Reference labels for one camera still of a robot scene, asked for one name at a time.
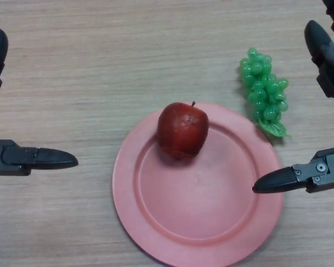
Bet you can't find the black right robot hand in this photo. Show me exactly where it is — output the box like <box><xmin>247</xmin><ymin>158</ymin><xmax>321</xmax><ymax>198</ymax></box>
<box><xmin>252</xmin><ymin>0</ymin><xmax>334</xmax><ymax>195</ymax></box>

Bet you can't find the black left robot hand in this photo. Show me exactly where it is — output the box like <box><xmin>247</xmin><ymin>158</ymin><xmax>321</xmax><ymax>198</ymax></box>
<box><xmin>0</xmin><ymin>28</ymin><xmax>79</xmax><ymax>176</ymax></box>

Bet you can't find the red apple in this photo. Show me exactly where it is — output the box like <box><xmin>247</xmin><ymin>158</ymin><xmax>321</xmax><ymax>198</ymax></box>
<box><xmin>157</xmin><ymin>101</ymin><xmax>209</xmax><ymax>160</ymax></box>

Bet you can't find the pink round plate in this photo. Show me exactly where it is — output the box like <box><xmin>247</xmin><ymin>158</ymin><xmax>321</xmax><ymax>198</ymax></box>
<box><xmin>112</xmin><ymin>102</ymin><xmax>284</xmax><ymax>265</ymax></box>

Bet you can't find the green grape bunch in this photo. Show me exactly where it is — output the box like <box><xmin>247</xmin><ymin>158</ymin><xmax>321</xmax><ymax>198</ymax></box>
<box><xmin>239</xmin><ymin>47</ymin><xmax>292</xmax><ymax>138</ymax></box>

